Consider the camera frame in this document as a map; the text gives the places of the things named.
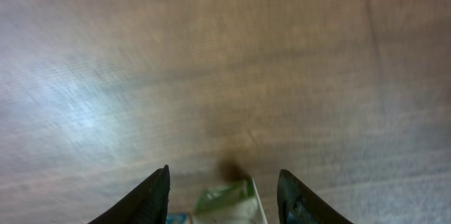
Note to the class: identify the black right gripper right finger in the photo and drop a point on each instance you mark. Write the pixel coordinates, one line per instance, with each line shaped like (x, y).
(297, 204)

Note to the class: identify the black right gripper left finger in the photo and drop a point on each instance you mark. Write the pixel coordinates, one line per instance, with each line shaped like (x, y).
(147, 203)

